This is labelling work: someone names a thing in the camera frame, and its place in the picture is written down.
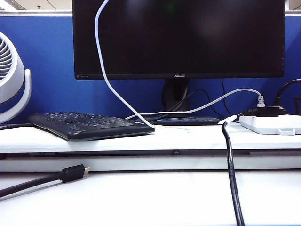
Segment white Type-C charging cable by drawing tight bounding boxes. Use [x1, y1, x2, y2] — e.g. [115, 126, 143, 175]
[94, 0, 191, 133]

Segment black monitor stand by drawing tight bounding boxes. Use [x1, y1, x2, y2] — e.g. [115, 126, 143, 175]
[161, 78, 190, 113]

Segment black keyboard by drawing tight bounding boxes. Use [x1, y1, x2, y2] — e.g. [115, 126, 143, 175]
[27, 112, 156, 142]

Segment black ASUS monitor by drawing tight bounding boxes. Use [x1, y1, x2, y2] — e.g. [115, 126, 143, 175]
[71, 0, 285, 80]

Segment white power strip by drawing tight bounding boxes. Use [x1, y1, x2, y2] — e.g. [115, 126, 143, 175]
[239, 112, 301, 136]

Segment black plug adapter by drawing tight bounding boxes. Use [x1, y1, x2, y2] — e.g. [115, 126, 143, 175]
[242, 105, 286, 118]

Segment white desk fan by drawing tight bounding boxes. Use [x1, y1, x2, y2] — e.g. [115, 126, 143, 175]
[0, 32, 32, 125]

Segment dark glossy monitor base plate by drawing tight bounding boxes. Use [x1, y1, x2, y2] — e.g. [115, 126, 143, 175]
[136, 117, 221, 126]

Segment thin black arcing cable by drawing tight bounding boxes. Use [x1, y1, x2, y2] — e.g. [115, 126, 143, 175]
[150, 88, 225, 122]

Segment thin black straight cable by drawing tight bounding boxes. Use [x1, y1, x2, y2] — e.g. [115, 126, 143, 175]
[221, 78, 232, 116]

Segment white cable tag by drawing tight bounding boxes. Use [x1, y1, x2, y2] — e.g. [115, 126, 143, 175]
[217, 114, 238, 125]

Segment grey-white ethernet cable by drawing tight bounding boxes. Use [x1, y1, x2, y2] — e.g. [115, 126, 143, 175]
[124, 88, 264, 120]

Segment thick black cable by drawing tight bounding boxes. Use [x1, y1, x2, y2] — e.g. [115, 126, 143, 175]
[222, 121, 246, 226]

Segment black HDMI cable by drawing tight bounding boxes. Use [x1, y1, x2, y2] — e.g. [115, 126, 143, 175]
[0, 164, 91, 199]

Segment black looped power cable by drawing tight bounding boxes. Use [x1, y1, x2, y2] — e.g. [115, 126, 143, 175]
[272, 79, 301, 108]

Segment black fan cable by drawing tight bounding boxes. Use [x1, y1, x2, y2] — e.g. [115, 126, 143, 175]
[0, 122, 33, 131]

